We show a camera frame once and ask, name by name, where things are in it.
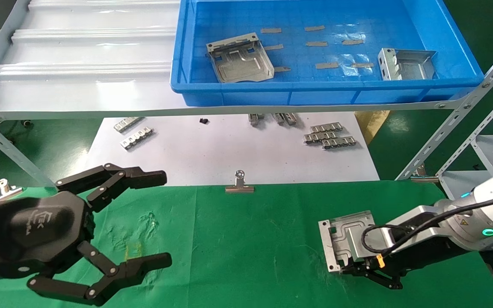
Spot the blue plastic bin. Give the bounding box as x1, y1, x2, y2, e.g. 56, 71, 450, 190
170, 0, 485, 107

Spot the sheet metal bracket part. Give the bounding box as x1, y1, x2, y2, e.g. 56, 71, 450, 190
318, 210, 378, 273
206, 33, 275, 84

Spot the silver binder clip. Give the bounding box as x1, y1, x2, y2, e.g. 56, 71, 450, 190
0, 178, 24, 204
410, 164, 440, 184
225, 169, 255, 194

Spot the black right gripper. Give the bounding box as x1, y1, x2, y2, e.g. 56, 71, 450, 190
341, 237, 470, 290

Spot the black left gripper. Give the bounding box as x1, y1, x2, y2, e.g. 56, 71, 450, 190
0, 163, 173, 307

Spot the folded sheet metal corner part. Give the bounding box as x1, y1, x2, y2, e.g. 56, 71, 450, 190
377, 48, 438, 82

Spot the white ribbed plastic shelf sheet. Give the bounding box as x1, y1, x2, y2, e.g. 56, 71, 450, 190
0, 0, 184, 113

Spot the white paper sheet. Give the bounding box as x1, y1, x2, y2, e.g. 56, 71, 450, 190
73, 112, 380, 187

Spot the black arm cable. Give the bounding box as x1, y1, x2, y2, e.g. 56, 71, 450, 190
361, 190, 493, 260

